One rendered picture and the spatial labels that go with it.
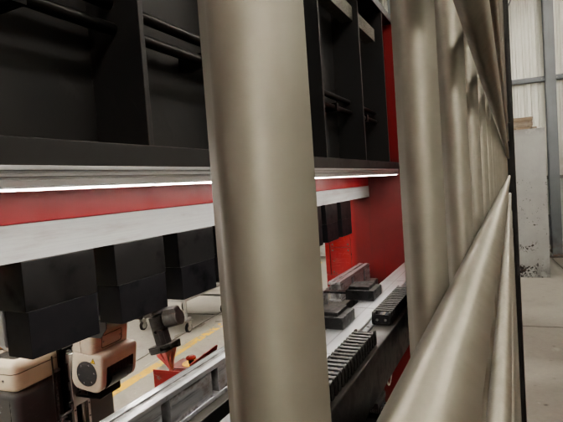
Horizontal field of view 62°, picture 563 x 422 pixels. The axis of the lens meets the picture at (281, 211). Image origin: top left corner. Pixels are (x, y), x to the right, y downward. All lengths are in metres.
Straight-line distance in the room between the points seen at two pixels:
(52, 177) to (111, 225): 0.36
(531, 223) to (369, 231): 4.44
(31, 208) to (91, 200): 0.13
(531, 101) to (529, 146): 1.99
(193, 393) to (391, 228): 1.69
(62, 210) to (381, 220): 2.02
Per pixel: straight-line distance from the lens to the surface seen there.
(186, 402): 1.27
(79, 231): 0.95
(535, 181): 6.92
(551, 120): 8.58
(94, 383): 2.17
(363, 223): 2.71
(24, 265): 0.88
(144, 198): 1.07
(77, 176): 0.69
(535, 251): 7.00
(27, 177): 0.64
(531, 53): 8.93
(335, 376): 1.03
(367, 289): 1.81
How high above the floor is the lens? 1.43
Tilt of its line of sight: 3 degrees down
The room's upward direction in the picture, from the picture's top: 4 degrees counter-clockwise
